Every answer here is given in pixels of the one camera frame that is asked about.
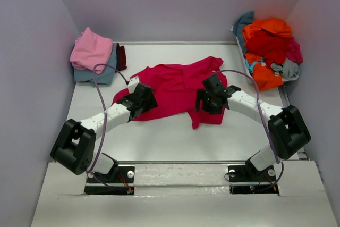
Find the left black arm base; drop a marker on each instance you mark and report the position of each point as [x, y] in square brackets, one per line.
[118, 183]

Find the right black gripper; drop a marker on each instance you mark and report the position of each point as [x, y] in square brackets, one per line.
[202, 94]

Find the magenta t shirt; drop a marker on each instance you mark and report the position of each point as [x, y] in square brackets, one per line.
[294, 52]
[175, 88]

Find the grey t shirt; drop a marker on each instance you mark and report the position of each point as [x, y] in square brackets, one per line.
[289, 71]

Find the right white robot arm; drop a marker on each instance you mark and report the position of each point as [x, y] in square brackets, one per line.
[284, 126]

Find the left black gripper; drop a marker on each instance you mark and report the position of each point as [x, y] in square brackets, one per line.
[150, 103]

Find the light blue folded t shirt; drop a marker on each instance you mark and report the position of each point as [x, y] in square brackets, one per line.
[106, 77]

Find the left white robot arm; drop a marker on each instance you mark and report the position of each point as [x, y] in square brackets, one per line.
[79, 143]

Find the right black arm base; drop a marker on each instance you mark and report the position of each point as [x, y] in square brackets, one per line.
[241, 183]

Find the orange t shirt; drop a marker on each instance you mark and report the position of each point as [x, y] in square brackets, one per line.
[264, 76]

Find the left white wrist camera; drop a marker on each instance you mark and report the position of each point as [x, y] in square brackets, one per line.
[132, 84]

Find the pink folded t shirt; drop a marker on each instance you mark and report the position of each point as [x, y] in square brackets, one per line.
[89, 50]

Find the dark red folded t shirt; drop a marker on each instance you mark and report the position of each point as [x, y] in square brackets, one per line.
[120, 57]

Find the teal blue t shirt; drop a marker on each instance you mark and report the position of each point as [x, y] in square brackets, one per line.
[243, 21]

